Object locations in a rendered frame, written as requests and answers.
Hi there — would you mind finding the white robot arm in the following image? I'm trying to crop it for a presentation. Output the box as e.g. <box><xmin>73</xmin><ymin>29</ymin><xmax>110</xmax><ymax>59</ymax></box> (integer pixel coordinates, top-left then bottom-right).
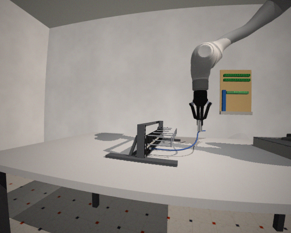
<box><xmin>191</xmin><ymin>0</ymin><xmax>291</xmax><ymax>91</ymax></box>

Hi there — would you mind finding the dark grey rack with cable rings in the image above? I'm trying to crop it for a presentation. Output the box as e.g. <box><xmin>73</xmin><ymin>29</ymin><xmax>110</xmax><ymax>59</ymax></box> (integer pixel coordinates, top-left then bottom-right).
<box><xmin>105</xmin><ymin>121</ymin><xmax>180</xmax><ymax>166</ymax></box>

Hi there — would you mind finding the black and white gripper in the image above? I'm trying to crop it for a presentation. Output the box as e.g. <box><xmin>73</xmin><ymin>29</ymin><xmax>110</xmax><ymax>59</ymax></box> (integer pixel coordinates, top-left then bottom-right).
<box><xmin>189</xmin><ymin>90</ymin><xmax>212</xmax><ymax>132</ymax></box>

